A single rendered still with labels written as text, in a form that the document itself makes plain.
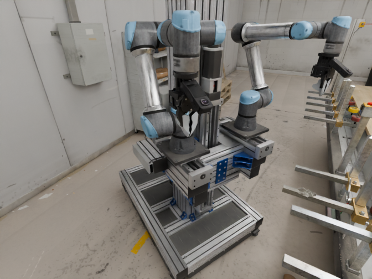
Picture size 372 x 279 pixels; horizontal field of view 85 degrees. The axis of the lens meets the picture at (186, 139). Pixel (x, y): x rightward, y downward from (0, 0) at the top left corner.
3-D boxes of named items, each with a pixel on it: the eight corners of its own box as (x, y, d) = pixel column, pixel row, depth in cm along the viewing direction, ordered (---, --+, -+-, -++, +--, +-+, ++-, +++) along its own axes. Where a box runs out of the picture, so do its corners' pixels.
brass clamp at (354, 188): (344, 189, 117) (347, 182, 114) (342, 176, 127) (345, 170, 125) (357, 193, 114) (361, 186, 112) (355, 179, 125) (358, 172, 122)
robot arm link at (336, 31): (334, 16, 98) (356, 16, 92) (326, 42, 103) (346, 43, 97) (328, 16, 93) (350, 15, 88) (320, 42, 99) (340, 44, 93)
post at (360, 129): (335, 174, 147) (362, 115, 125) (335, 170, 151) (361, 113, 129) (343, 176, 145) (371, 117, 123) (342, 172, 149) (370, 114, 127)
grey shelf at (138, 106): (134, 133, 353) (120, 31, 277) (163, 115, 423) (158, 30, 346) (156, 139, 335) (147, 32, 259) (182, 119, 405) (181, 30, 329)
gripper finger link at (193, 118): (188, 129, 75) (188, 105, 71) (197, 135, 71) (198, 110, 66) (181, 131, 74) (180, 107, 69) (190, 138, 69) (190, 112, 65)
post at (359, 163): (336, 202, 130) (369, 136, 106) (336, 199, 133) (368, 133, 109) (342, 205, 128) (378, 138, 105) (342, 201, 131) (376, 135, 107)
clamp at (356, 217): (351, 221, 98) (355, 213, 95) (348, 202, 108) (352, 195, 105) (366, 226, 95) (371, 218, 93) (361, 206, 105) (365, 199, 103)
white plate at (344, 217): (341, 238, 103) (349, 225, 98) (337, 204, 122) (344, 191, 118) (342, 239, 102) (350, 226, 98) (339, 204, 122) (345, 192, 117)
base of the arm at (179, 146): (164, 144, 117) (163, 129, 112) (186, 138, 124) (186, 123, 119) (177, 157, 106) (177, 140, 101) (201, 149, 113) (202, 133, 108)
